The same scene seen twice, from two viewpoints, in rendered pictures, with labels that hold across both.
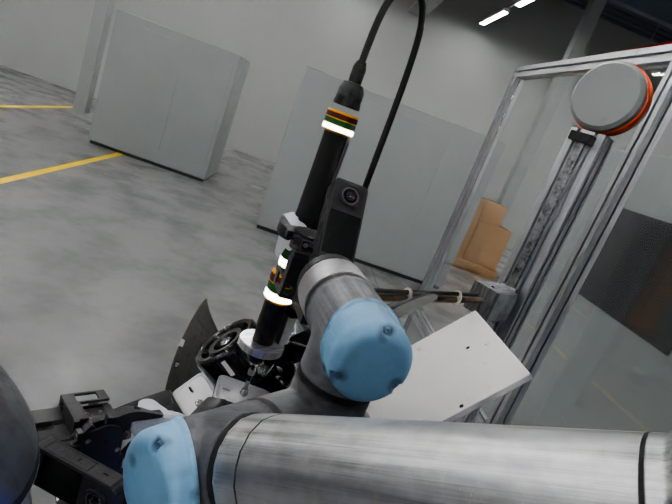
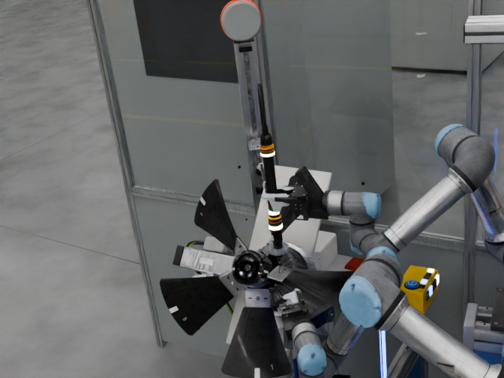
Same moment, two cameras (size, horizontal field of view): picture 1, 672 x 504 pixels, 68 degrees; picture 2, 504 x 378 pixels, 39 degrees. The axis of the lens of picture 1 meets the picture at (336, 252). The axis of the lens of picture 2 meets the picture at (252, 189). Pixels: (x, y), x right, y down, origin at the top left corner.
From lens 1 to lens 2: 1.89 m
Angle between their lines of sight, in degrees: 45
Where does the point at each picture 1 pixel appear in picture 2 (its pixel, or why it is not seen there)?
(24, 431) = not seen: hidden behind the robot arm
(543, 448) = (442, 188)
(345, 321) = (369, 202)
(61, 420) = (292, 317)
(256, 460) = (402, 233)
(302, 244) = (307, 199)
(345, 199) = (307, 175)
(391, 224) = not seen: outside the picture
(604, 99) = (243, 24)
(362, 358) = (378, 206)
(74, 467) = (320, 313)
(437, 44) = not seen: outside the picture
